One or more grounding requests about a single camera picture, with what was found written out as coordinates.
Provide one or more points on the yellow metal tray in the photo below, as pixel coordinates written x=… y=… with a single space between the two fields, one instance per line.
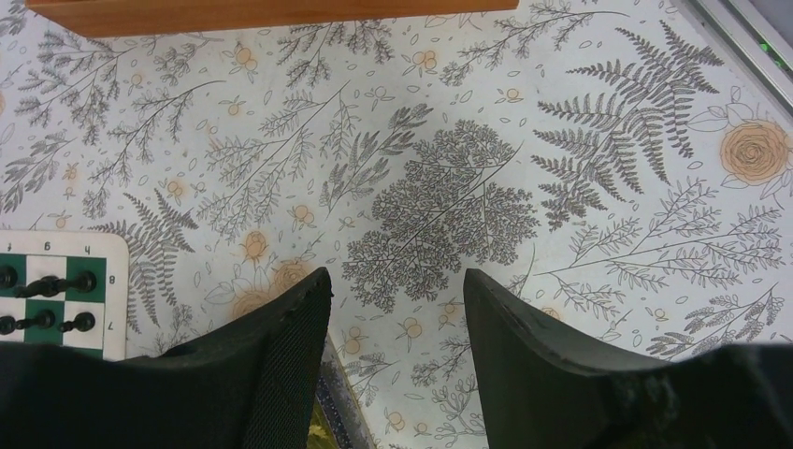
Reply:
x=337 y=420

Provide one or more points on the black knight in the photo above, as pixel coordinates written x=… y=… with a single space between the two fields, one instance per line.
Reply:
x=9 y=277

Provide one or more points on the floral patterned tablecloth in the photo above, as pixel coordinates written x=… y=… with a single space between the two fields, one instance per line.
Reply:
x=608 y=162

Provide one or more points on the orange compartment organizer box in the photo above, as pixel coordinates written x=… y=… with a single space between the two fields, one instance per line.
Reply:
x=110 y=18

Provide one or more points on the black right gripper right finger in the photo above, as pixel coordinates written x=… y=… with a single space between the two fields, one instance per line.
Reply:
x=544 y=384

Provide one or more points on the aluminium frame post right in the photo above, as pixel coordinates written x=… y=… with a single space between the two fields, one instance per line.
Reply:
x=757 y=35

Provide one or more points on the green white chess board mat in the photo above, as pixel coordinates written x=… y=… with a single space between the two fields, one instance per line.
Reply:
x=36 y=254

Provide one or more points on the black pawn h7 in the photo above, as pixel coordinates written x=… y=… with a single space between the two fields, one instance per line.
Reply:
x=82 y=322

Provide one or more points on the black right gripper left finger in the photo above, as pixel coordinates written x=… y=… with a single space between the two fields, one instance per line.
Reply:
x=247 y=384

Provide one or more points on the black rook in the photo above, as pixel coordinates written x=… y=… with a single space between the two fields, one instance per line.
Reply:
x=51 y=286

